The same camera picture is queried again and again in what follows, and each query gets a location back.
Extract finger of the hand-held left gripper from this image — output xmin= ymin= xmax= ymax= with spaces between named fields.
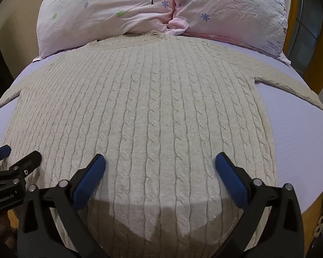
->
xmin=0 ymin=144 xmax=12 ymax=164
xmin=0 ymin=150 xmax=42 ymax=191

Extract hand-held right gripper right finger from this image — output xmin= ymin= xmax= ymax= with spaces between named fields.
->
xmin=215 ymin=152 xmax=304 ymax=258

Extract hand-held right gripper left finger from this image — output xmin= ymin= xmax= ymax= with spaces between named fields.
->
xmin=17 ymin=154 xmax=109 ymax=258

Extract cream cable-knit sweater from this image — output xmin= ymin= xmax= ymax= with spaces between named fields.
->
xmin=0 ymin=29 xmax=323 ymax=258

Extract pink floral pillow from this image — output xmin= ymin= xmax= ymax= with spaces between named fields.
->
xmin=36 ymin=0 xmax=178 ymax=58
xmin=165 ymin=0 xmax=289 ymax=58

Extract window with dark frame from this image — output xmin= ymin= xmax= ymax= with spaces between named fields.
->
xmin=295 ymin=0 xmax=323 ymax=73

